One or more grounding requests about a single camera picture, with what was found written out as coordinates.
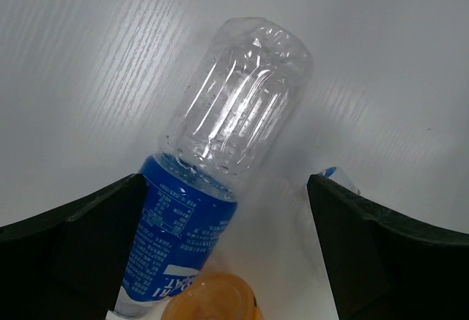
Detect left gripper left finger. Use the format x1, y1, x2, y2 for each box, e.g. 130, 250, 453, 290
1, 174, 147, 319

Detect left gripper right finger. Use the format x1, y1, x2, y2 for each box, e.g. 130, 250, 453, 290
307, 175, 468, 319

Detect crushed clear bottle white cap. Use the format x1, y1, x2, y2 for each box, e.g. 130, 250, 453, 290
319, 166, 361, 195

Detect clear bottle blue label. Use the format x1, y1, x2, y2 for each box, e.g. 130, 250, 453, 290
114, 17, 312, 319

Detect orange juice bottle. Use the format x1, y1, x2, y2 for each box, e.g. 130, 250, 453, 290
161, 272, 265, 320

